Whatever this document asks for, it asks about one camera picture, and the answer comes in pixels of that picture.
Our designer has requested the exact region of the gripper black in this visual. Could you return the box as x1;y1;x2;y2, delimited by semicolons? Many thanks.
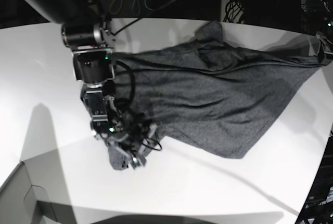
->
105;114;162;162
316;33;332;65

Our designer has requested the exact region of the dark grey t-shirt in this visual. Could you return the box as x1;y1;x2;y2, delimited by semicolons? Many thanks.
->
117;21;324;159

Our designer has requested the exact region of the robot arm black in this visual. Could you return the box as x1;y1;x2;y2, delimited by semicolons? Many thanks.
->
316;0;332;65
24;0;161;167

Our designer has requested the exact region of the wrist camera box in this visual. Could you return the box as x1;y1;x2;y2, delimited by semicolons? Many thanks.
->
130;155;147;169

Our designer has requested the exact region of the black cable bundle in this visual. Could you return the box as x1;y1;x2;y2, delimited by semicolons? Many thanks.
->
224;0;245;24

